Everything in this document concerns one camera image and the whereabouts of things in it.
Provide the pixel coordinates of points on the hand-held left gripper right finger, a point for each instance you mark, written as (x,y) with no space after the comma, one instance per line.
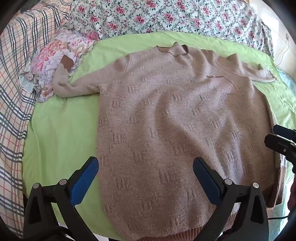
(205,180)

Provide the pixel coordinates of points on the light blue bed sheet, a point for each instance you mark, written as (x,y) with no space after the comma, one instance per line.
(289,78)

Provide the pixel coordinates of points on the plaid checked blanket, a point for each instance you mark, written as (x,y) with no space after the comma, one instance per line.
(13,92)

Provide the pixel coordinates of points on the rose print white quilt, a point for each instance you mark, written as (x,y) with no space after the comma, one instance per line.
(161,16)

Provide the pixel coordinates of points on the pastel floral cloth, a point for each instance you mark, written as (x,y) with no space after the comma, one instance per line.
(53,58)

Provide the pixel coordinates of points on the beige knitted sweater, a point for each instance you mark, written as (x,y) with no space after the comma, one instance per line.
(166,111)

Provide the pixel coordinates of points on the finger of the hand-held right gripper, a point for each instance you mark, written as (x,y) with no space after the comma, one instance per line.
(285,132)
(281,144)

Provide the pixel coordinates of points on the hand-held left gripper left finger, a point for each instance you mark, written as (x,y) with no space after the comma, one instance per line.
(84,178)

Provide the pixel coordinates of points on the light green bed sheet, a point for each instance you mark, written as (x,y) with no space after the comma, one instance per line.
(60,129)

